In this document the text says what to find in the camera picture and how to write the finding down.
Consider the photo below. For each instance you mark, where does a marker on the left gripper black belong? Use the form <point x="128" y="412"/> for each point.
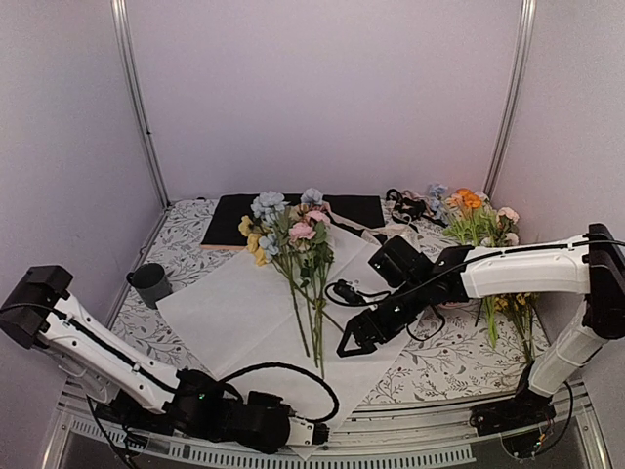
<point x="258" y="399"/>

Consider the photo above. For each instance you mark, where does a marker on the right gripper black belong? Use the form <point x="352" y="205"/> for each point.
<point x="366" y="343"/>

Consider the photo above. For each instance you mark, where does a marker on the white wrapping paper sheet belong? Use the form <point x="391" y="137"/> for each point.
<point x="241" y="314"/>

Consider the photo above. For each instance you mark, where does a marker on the bouquet of fake flowers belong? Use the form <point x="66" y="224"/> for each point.
<point x="295" y="239"/>

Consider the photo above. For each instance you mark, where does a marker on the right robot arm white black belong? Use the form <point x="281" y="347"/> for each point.
<point x="591" y="265"/>

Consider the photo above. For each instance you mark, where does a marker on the pile of fake flowers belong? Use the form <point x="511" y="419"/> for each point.
<point x="472" y="220"/>

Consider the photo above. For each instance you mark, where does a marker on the floral patterned tablecloth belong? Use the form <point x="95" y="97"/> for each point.
<point x="456" y="352"/>

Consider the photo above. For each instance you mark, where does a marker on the yellow small flower sprigs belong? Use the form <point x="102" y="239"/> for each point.
<point x="515" y="303"/>

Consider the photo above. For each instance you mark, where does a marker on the dark grey cup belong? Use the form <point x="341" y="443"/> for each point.
<point x="151" y="283"/>

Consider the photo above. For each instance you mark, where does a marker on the pile of ribbons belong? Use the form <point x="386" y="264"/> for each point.
<point x="406" y="214"/>

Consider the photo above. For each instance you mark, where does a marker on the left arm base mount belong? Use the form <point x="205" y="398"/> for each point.
<point x="129" y="414"/>

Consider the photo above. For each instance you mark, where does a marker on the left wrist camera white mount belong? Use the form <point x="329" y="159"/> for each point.
<point x="302" y="433"/>

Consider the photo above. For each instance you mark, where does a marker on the aluminium front rail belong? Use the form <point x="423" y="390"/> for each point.
<point x="435" y="435"/>

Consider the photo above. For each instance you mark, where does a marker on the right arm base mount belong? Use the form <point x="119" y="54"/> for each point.
<point x="524" y="408"/>

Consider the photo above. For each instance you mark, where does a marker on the right aluminium frame post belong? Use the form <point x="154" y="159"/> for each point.
<point x="519" y="64"/>

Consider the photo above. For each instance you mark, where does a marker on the aluminium frame post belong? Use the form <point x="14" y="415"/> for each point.
<point x="519" y="64"/>
<point x="123" y="35"/>

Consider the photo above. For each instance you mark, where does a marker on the left aluminium frame post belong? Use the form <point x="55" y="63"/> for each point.
<point x="123" y="35"/>

